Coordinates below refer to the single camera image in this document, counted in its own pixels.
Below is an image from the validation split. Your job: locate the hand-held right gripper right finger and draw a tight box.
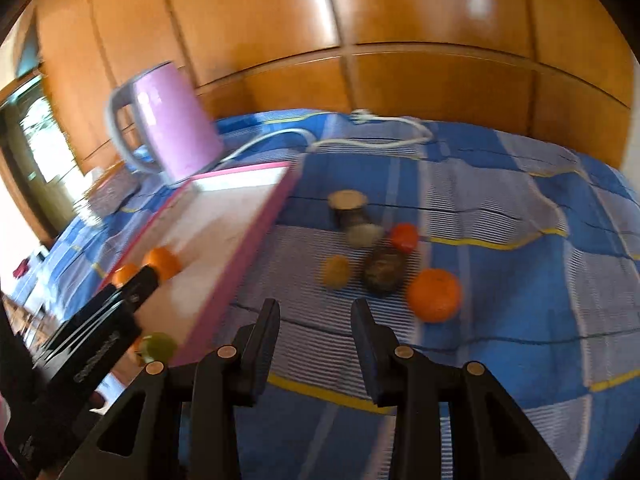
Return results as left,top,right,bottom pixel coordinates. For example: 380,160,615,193
350,298,573,480

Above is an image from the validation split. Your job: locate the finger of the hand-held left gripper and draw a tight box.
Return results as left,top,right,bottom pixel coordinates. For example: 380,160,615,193
112,265,161,312

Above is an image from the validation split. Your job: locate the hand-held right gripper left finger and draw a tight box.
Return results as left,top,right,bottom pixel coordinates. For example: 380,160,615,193
60,298,282,480

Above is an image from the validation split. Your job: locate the small orange with stem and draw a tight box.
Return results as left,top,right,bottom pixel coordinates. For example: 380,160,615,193
142,246,182,282
111,263,142,290

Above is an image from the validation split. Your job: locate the pink shallow tray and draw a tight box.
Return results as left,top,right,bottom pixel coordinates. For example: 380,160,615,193
97,161,301,368

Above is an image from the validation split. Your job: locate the large orange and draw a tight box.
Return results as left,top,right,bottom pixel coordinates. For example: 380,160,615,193
406,268,463,324

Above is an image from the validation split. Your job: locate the dark eggplant piece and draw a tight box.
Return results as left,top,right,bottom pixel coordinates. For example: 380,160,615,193
361,250,407,295

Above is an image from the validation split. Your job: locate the yellowish potato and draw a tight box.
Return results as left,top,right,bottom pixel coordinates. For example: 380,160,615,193
320,255,353,289

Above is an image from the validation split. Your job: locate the red tomato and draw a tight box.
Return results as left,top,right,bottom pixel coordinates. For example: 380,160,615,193
389,222,420,255

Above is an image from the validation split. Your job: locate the dark tan-topped eggplant half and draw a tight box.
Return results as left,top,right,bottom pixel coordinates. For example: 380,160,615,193
327,189,383,233

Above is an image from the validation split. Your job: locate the green mango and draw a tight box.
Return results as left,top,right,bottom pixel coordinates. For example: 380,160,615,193
136,331,178,365

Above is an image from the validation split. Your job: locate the grey glittery box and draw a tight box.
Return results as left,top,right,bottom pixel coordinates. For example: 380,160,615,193
82,167,143,216

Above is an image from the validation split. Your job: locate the pale green round vegetable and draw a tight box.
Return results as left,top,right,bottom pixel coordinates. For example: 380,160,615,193
346,222,385,249

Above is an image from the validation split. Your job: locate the blue plaid bed sheet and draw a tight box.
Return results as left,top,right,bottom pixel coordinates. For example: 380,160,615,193
10,107,640,480

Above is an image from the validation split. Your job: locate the pink electric kettle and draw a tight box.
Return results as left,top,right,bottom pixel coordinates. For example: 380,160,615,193
105,61,225,188

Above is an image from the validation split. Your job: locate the window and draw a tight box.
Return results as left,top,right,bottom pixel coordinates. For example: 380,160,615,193
0,75,76,241

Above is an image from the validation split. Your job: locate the wooden panelled wardrobe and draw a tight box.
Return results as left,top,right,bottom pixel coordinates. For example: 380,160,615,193
0,0,633,181

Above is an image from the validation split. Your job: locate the white power cable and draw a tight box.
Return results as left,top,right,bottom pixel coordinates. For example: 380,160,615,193
220,109,435,166

